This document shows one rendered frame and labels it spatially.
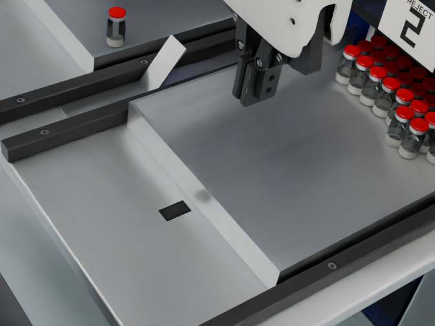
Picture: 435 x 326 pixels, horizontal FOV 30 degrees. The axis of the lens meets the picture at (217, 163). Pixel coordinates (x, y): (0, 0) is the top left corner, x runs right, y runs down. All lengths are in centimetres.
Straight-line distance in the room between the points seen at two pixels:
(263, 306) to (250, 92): 21
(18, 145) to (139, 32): 26
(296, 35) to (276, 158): 36
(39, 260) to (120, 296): 115
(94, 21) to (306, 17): 54
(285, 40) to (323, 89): 45
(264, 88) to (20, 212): 141
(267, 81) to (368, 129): 36
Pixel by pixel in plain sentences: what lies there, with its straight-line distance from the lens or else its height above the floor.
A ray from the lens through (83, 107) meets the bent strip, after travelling 91.
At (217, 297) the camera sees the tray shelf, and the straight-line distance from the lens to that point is 76.
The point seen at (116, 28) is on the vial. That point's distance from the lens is 98.
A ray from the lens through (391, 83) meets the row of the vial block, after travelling 96.
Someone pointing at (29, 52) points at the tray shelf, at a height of 88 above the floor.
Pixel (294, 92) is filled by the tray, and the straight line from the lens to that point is 98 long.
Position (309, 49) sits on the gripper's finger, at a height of 117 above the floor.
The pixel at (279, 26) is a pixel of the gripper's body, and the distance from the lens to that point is 55.
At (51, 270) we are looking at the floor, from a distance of 187.
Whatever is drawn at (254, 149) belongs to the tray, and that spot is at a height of 88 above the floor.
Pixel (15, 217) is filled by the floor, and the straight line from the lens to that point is 197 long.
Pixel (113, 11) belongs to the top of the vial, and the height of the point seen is 93.
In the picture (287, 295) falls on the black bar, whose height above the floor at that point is 90.
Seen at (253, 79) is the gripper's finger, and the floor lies 111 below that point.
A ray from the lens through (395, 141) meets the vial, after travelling 94.
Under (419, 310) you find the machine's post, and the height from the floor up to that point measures 70.
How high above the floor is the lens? 149
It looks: 44 degrees down
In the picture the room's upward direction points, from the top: 11 degrees clockwise
